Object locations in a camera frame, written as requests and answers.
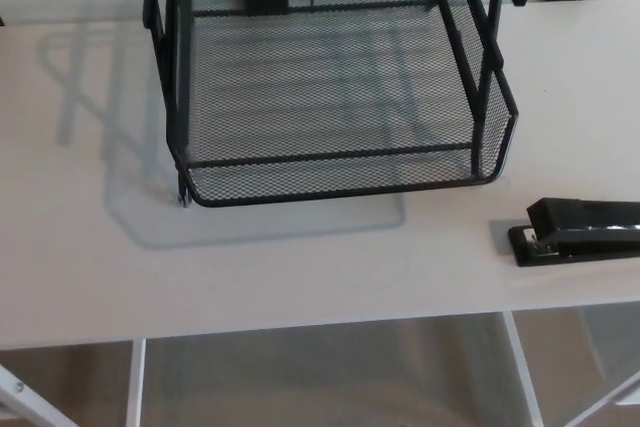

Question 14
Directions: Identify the black stapler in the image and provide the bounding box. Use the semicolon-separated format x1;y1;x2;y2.
507;198;640;269

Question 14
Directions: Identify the black mesh file tray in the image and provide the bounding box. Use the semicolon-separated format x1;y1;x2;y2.
133;0;529;211

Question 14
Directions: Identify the white mesh desk shelf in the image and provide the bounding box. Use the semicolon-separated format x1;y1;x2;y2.
142;315;531;427

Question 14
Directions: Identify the white desk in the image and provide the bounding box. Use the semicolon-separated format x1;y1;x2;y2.
0;0;640;427

